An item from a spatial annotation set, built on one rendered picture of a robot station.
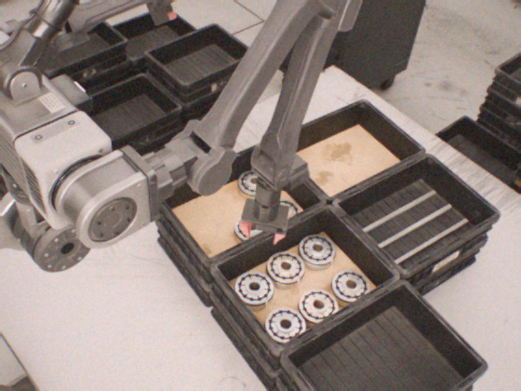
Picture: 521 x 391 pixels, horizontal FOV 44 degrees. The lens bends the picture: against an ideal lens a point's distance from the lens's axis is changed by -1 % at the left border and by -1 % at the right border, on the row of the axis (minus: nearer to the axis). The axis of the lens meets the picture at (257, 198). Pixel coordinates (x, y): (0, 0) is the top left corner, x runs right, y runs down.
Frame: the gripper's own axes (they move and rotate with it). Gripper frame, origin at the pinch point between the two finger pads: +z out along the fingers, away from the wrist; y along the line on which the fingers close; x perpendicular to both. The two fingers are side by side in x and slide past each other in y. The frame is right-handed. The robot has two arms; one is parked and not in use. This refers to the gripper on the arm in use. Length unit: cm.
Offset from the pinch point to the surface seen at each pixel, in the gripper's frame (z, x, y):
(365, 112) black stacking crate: 17, -74, -23
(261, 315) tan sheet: 23.2, 6.7, -3.1
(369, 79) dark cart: 87, -187, -31
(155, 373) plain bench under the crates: 36.3, 22.4, 21.0
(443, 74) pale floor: 108, -233, -77
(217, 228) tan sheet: 23.6, -18.6, 14.5
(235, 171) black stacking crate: 20.1, -38.6, 13.5
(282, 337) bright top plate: 20.2, 13.6, -9.3
